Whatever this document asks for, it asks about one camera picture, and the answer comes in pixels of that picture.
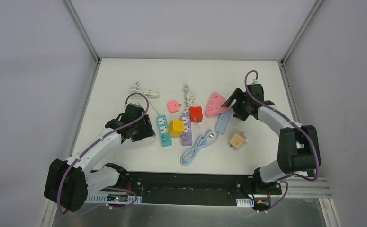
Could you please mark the pink triangular power socket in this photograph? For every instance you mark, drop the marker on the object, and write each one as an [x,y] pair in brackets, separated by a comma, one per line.
[214,106]

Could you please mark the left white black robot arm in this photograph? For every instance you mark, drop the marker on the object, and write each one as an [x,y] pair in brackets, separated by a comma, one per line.
[69,182]

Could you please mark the light blue power strip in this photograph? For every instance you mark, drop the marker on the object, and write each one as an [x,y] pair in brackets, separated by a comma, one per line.
[223,122]

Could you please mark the purple power strip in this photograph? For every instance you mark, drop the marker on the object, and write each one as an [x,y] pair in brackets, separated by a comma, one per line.
[186,137]

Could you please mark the yellow cube adapter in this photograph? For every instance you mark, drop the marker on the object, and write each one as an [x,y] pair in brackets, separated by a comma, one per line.
[176,128]

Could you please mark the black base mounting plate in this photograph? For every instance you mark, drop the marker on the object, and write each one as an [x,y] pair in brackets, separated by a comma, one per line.
[195,189]

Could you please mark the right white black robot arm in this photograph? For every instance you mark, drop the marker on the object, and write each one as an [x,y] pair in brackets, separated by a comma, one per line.
[298,148]

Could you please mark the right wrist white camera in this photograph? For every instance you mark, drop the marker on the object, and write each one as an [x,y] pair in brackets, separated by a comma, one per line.
[255,81]

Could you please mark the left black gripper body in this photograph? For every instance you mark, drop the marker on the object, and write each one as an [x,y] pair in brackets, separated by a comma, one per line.
[144,132]

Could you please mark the teal power strip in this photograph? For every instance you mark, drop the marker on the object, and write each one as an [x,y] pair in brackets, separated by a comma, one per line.
[162,125]

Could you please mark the aluminium frame rail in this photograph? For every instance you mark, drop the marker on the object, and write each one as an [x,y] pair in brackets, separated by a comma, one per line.
[295,187]

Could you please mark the white cube adapter with picture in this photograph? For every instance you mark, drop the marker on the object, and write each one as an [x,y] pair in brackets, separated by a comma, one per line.
[147,140]

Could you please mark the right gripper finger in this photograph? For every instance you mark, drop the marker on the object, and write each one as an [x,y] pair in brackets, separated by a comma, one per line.
[241,114]
[236,98]

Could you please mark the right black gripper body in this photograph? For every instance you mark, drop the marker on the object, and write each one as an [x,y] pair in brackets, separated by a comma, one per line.
[234,102]

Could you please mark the small pink plug adapter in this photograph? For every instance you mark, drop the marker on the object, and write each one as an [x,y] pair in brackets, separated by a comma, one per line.
[173,106]

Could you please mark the beige cube adapter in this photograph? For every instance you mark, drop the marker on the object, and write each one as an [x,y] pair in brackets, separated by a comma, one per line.
[239,139]

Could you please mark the red cube adapter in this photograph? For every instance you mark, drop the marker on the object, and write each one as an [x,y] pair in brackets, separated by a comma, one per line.
[196,114]

